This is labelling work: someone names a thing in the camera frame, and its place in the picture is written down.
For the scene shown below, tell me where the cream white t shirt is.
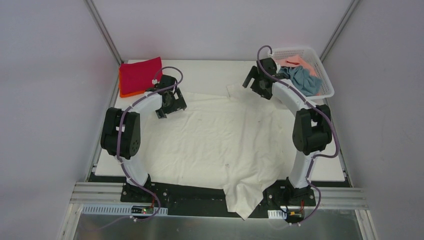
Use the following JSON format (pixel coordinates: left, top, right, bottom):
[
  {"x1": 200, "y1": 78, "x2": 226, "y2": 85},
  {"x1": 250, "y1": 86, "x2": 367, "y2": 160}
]
[{"x1": 138, "y1": 85, "x2": 296, "y2": 220}]

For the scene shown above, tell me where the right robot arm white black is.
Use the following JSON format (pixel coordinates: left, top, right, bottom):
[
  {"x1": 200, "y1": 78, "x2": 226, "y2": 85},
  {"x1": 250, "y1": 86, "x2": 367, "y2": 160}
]
[{"x1": 242, "y1": 57, "x2": 333, "y2": 206}]

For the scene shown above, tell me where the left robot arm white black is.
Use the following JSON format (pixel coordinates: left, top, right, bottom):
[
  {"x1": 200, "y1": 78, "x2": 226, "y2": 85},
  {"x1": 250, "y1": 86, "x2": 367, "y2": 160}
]
[{"x1": 100, "y1": 74, "x2": 187, "y2": 203}]

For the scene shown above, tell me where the pink t shirt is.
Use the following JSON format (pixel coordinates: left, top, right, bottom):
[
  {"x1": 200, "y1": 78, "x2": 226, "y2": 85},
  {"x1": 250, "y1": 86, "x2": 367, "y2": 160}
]
[{"x1": 275, "y1": 55, "x2": 319, "y2": 78}]

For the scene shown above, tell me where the folded red t shirt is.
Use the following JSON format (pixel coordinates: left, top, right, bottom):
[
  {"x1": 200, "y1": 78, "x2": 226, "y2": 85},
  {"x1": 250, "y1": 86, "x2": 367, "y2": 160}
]
[{"x1": 118, "y1": 57, "x2": 162, "y2": 98}]

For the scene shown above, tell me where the blue grey t shirt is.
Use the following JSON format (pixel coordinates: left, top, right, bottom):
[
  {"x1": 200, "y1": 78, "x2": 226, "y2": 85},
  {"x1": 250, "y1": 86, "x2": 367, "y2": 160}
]
[{"x1": 277, "y1": 66, "x2": 322, "y2": 97}]

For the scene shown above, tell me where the folded orange t shirt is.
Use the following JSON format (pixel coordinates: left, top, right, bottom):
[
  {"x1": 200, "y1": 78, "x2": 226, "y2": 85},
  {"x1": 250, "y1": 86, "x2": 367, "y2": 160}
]
[{"x1": 118, "y1": 67, "x2": 146, "y2": 98}]

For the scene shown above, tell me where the white plastic laundry basket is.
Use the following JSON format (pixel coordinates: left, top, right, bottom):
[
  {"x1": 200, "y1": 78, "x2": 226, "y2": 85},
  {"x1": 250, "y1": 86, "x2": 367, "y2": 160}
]
[{"x1": 267, "y1": 47, "x2": 334, "y2": 100}]

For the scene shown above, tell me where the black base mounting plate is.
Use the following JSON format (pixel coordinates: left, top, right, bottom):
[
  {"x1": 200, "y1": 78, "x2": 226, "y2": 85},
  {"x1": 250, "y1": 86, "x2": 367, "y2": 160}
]
[{"x1": 86, "y1": 172, "x2": 352, "y2": 220}]

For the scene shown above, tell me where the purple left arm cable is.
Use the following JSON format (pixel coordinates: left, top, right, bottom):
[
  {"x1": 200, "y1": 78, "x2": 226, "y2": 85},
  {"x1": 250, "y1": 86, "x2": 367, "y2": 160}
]
[{"x1": 82, "y1": 66, "x2": 184, "y2": 229}]

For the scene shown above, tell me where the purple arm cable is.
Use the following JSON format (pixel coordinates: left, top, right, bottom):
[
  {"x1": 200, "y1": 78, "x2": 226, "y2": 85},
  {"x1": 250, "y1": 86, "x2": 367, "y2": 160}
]
[
  {"x1": 82, "y1": 66, "x2": 184, "y2": 229},
  {"x1": 256, "y1": 44, "x2": 341, "y2": 228}
]

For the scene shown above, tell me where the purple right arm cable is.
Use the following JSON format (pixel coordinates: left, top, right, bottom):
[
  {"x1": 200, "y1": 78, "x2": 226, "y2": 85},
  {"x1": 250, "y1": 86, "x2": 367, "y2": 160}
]
[{"x1": 256, "y1": 44, "x2": 341, "y2": 228}]

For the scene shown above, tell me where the right corner aluminium post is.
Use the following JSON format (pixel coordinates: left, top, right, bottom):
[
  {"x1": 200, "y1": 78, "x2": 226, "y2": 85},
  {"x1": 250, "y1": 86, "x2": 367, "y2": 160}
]
[{"x1": 319, "y1": 0, "x2": 362, "y2": 62}]

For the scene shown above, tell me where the corner aluminium post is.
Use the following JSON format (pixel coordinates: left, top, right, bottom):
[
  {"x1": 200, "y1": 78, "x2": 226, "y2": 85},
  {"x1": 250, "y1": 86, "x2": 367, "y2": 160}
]
[
  {"x1": 83, "y1": 0, "x2": 124, "y2": 66},
  {"x1": 319, "y1": 0, "x2": 362, "y2": 62}
]

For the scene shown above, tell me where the left corner aluminium post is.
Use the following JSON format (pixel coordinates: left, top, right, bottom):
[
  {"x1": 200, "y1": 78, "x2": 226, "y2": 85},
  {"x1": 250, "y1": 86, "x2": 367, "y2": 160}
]
[{"x1": 83, "y1": 0, "x2": 124, "y2": 66}]

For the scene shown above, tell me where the aluminium front frame rail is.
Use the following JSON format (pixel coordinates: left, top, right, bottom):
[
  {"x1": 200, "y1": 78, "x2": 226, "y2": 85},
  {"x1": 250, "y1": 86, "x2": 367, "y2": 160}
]
[{"x1": 70, "y1": 182, "x2": 369, "y2": 210}]

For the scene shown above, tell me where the right white cable duct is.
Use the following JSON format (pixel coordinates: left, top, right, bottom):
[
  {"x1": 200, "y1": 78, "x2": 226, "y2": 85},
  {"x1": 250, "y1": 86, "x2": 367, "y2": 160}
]
[{"x1": 267, "y1": 209, "x2": 287, "y2": 220}]

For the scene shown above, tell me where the white cable duct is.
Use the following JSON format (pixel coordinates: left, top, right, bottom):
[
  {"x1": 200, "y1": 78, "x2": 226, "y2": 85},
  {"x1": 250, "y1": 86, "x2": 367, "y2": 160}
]
[
  {"x1": 267, "y1": 209, "x2": 287, "y2": 220},
  {"x1": 81, "y1": 204, "x2": 168, "y2": 217}
]

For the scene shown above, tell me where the left white cable duct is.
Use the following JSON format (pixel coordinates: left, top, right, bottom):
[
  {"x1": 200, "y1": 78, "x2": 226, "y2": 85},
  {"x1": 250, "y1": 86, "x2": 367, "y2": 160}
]
[{"x1": 81, "y1": 204, "x2": 168, "y2": 217}]

